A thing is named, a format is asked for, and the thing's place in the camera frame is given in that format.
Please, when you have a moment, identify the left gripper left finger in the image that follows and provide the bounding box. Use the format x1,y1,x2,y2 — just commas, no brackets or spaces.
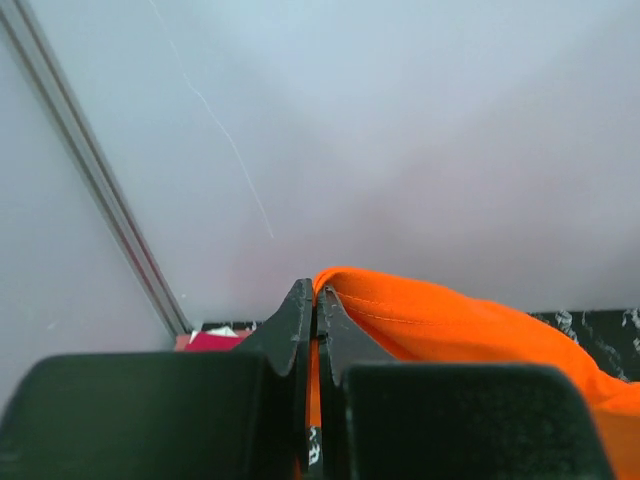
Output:
1,279,313,479

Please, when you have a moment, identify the folded magenta t shirt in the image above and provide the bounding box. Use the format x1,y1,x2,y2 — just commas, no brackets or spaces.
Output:
183,331,249,352

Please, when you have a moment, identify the folded white t shirt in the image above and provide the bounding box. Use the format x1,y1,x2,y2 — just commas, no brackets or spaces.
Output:
202,325,238,338

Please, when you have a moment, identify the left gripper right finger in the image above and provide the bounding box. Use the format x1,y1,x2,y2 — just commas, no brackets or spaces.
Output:
316,287,614,479

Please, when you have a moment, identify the orange t shirt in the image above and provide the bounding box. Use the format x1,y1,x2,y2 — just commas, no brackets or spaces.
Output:
313,267,639,479

